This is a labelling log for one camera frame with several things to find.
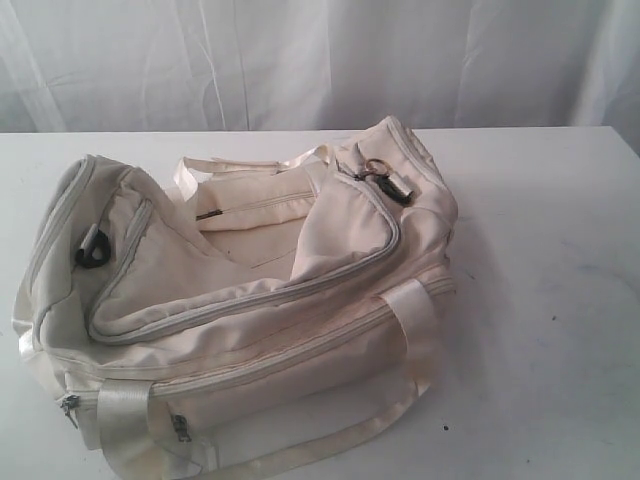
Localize cream white duffel bag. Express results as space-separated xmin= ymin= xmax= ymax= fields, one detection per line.
xmin=12 ymin=116 xmax=458 ymax=479

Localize white backdrop curtain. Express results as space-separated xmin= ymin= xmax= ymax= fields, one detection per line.
xmin=1 ymin=1 xmax=639 ymax=139

